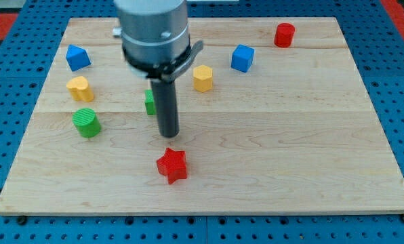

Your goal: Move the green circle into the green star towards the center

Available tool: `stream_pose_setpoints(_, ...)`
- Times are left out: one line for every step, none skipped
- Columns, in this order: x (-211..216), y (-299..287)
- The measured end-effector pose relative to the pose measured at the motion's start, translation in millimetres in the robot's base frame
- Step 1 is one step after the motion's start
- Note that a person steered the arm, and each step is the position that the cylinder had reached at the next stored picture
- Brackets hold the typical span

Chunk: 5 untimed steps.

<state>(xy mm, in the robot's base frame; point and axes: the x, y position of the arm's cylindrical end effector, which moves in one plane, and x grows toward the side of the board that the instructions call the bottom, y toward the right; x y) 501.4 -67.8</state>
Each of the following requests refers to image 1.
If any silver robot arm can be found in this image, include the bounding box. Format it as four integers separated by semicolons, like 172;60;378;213
114;0;190;77

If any red star block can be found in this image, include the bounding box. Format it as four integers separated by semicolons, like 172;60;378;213
156;148;188;184

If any green star block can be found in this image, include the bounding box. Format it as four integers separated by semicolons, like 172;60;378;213
144;89;156;115

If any yellow hexagon block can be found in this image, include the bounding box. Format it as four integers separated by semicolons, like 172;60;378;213
193;65;213;92

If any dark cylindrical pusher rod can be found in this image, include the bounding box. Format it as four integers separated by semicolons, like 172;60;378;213
150;79;180;138

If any black clamp with metal lever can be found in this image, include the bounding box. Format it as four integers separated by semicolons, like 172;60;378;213
122;40;204;83

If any light wooden board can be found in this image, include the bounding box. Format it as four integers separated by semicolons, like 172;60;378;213
0;18;404;216

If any blue cube block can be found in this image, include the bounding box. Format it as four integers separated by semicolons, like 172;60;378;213
230;44;255;73

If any green cylinder block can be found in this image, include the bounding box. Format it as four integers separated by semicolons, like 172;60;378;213
72;108;101;138

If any red cylinder block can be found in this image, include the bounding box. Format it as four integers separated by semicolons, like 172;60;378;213
274;22;296;48

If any yellow heart block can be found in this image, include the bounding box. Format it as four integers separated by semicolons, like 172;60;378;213
66;76;94;102

